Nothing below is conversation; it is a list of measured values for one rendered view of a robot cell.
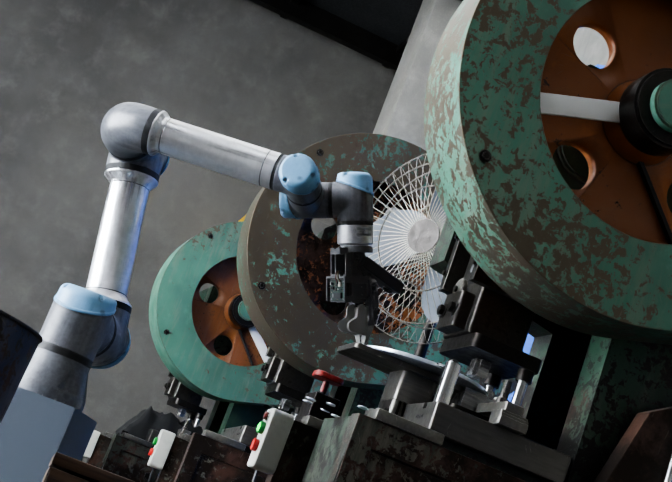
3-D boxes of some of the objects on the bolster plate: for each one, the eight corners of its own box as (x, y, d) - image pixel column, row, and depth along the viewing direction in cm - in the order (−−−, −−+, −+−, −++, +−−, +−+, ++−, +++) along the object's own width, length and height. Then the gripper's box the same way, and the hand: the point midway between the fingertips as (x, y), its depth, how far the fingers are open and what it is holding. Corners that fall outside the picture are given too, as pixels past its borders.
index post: (436, 402, 243) (451, 356, 245) (430, 403, 246) (446, 357, 248) (448, 408, 243) (464, 362, 246) (443, 408, 246) (458, 363, 249)
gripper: (323, 246, 262) (324, 348, 261) (346, 245, 254) (347, 350, 253) (357, 247, 267) (358, 347, 265) (381, 245, 259) (382, 349, 258)
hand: (364, 342), depth 261 cm, fingers closed
